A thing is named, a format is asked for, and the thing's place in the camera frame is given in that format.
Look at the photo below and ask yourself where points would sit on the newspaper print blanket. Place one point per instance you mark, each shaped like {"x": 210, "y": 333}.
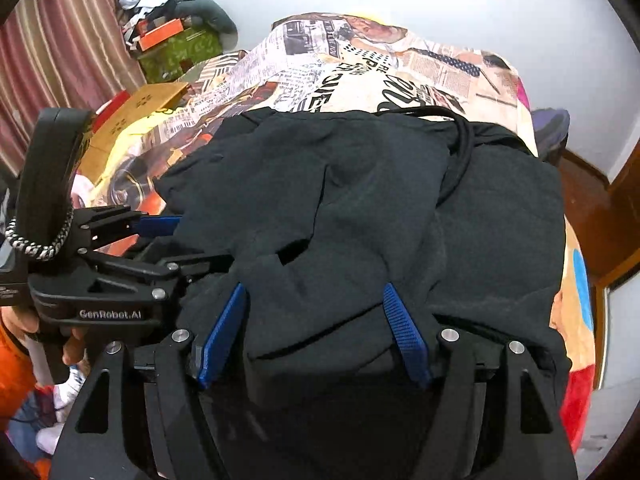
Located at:
{"x": 350, "y": 75}

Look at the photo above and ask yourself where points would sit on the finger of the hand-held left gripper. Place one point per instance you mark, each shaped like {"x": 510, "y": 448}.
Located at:
{"x": 157, "y": 225}
{"x": 175, "y": 266}

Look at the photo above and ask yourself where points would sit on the purple backpack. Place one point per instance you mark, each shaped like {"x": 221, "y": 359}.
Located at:
{"x": 550, "y": 132}

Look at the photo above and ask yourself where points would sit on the red box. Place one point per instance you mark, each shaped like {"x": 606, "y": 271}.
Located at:
{"x": 112, "y": 105}

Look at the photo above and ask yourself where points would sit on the grey pillow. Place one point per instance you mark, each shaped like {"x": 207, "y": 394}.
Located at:
{"x": 210, "y": 12}

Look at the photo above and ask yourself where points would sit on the wooden folding lap table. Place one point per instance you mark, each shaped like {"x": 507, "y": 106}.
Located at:
{"x": 130, "y": 110}

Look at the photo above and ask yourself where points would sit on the black zip hoodie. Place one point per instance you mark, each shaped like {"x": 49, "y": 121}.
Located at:
{"x": 350, "y": 210}

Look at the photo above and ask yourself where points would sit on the orange box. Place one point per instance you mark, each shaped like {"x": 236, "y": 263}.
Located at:
{"x": 160, "y": 35}

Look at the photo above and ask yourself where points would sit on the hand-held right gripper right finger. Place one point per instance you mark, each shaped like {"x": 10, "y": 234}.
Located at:
{"x": 407, "y": 335}

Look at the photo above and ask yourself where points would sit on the striped brown curtain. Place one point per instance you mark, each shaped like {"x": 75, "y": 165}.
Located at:
{"x": 65, "y": 50}

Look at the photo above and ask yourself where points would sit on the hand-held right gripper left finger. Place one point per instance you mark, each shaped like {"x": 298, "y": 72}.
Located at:
{"x": 225, "y": 335}

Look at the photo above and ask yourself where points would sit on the person's left hand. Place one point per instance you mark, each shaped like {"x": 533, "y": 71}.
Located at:
{"x": 75, "y": 347}

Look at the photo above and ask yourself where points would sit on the wooden door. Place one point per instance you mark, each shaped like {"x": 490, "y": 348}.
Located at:
{"x": 625, "y": 220}

